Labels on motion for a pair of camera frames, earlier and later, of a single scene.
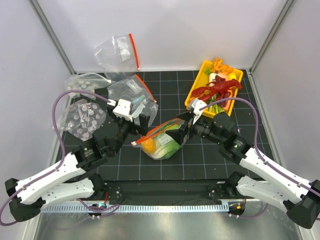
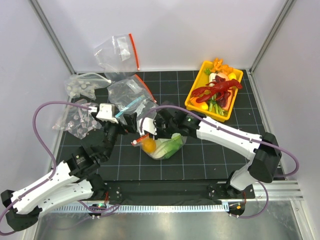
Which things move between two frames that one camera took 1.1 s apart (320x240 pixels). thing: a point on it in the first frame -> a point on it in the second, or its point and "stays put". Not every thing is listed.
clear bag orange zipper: x=158 y=145 stays put
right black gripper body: x=201 y=128 -> x=164 y=130
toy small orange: x=149 y=146 stays put
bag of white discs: x=88 y=81 stays put
